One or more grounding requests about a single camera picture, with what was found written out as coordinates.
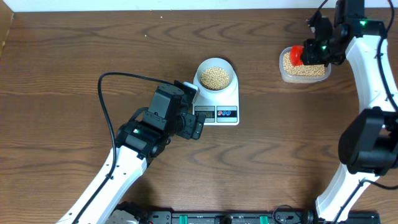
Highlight red plastic measuring scoop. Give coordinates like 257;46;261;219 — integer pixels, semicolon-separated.
290;45;304;66

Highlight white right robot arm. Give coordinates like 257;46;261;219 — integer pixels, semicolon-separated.
300;0;397;223

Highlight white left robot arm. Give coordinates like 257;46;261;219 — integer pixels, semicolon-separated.
59;82;205;223

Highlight white digital kitchen scale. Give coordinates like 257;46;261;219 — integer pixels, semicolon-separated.
193;72;239;126

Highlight soybeans in grey bowl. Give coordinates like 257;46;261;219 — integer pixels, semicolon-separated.
200;67;229;91

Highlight grey plastic bowl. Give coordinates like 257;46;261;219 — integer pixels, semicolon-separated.
195;58;235;91

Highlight pile of soybeans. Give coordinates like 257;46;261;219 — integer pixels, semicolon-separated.
283;52;325;77

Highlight clear plastic container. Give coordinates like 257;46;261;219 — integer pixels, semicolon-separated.
279;47;331;84

